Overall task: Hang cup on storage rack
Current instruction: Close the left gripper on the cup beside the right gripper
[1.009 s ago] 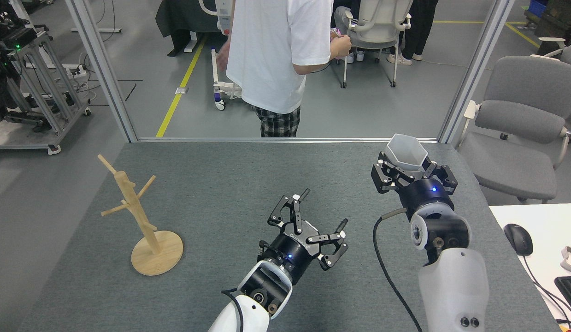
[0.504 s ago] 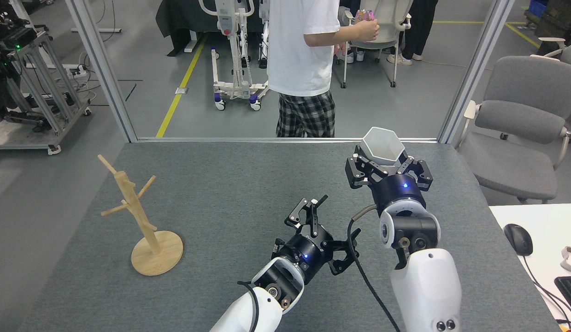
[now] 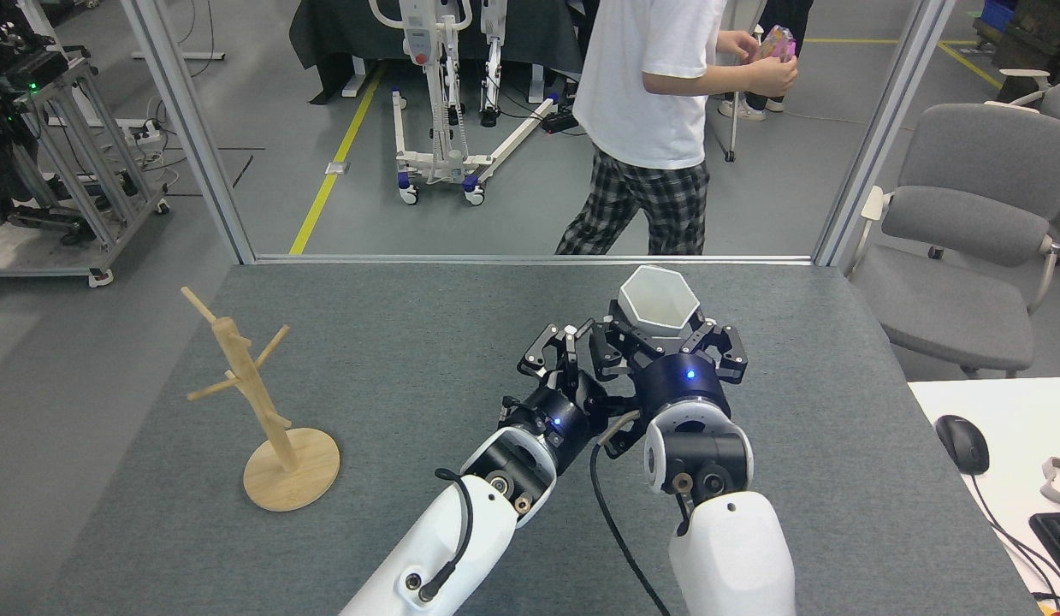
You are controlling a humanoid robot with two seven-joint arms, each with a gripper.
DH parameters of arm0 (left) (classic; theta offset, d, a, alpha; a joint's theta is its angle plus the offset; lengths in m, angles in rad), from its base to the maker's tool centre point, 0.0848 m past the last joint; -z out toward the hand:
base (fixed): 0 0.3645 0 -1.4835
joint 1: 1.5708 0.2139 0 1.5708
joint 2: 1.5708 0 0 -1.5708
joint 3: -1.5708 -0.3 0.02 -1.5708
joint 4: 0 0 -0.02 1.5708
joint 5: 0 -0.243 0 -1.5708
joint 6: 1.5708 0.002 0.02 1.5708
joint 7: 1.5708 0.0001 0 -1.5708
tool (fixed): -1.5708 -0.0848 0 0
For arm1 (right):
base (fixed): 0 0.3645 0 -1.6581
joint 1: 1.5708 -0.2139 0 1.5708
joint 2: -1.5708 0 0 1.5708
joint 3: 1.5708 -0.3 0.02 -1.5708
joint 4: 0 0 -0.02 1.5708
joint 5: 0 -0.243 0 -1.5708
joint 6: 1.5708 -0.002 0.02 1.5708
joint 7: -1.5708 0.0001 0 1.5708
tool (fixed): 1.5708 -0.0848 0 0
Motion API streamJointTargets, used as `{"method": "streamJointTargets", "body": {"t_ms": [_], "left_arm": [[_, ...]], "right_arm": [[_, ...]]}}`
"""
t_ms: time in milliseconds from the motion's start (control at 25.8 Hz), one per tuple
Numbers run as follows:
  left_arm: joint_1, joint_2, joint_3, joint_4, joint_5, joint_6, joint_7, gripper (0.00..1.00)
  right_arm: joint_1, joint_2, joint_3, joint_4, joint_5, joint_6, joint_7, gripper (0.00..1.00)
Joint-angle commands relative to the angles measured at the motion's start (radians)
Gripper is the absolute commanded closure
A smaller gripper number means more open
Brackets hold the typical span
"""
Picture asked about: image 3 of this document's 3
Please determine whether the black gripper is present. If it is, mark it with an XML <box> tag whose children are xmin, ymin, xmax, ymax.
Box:
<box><xmin>588</xmin><ymin>317</ymin><xmax>749</xmax><ymax>422</ymax></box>
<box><xmin>500</xmin><ymin>325</ymin><xmax>614</xmax><ymax>476</ymax></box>

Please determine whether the white hexagonal cup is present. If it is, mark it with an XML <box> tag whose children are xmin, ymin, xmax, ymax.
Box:
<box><xmin>618</xmin><ymin>265</ymin><xmax>700</xmax><ymax>353</ymax></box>

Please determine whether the small pink object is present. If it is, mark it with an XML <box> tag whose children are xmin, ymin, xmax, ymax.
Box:
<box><xmin>756</xmin><ymin>24</ymin><xmax>796</xmax><ymax>61</ymax></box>

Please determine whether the wooden cup rack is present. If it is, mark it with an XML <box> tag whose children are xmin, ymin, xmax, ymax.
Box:
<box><xmin>181</xmin><ymin>287</ymin><xmax>341</xmax><ymax>512</ymax></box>

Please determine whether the person's right hand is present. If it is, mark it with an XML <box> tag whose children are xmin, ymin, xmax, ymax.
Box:
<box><xmin>746</xmin><ymin>56</ymin><xmax>799</xmax><ymax>98</ymax></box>

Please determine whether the person's left hand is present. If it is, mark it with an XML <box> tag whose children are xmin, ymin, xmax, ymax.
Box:
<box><xmin>716</xmin><ymin>30</ymin><xmax>761</xmax><ymax>62</ymax></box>

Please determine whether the person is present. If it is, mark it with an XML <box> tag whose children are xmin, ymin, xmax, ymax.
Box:
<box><xmin>719</xmin><ymin>0</ymin><xmax>814</xmax><ymax>121</ymax></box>
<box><xmin>554</xmin><ymin>0</ymin><xmax>800</xmax><ymax>256</ymax></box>

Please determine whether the white wheeled stand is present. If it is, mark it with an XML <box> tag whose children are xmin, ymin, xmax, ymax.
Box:
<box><xmin>369</xmin><ymin>0</ymin><xmax>560</xmax><ymax>206</ymax></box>

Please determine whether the black computer mouse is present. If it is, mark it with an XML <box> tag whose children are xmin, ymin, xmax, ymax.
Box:
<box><xmin>934</xmin><ymin>415</ymin><xmax>990</xmax><ymax>476</ymax></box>

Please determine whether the grey padded chair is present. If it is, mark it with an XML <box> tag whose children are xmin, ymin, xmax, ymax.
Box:
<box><xmin>846</xmin><ymin>103</ymin><xmax>1060</xmax><ymax>377</ymax></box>

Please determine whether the white side table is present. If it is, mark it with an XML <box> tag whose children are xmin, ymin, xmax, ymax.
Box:
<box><xmin>908</xmin><ymin>376</ymin><xmax>1060</xmax><ymax>616</ymax></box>

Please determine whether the dark green box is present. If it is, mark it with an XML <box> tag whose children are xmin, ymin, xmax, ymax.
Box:
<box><xmin>974</xmin><ymin>0</ymin><xmax>1060</xmax><ymax>104</ymax></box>

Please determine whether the silver frame rail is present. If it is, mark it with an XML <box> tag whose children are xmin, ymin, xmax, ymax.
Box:
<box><xmin>254</xmin><ymin>254</ymin><xmax>814</xmax><ymax>266</ymax></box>

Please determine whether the silver frame post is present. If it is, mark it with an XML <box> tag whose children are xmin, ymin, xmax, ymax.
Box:
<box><xmin>812</xmin><ymin>0</ymin><xmax>958</xmax><ymax>268</ymax></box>
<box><xmin>119</xmin><ymin>0</ymin><xmax>257</xmax><ymax>264</ymax></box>

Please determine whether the black mouse cable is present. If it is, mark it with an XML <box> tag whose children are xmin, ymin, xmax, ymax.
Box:
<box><xmin>964</xmin><ymin>471</ymin><xmax>1060</xmax><ymax>601</ymax></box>

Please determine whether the aluminium frame cart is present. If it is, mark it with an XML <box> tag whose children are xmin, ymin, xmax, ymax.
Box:
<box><xmin>0</xmin><ymin>0</ymin><xmax>171</xmax><ymax>287</ymax></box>

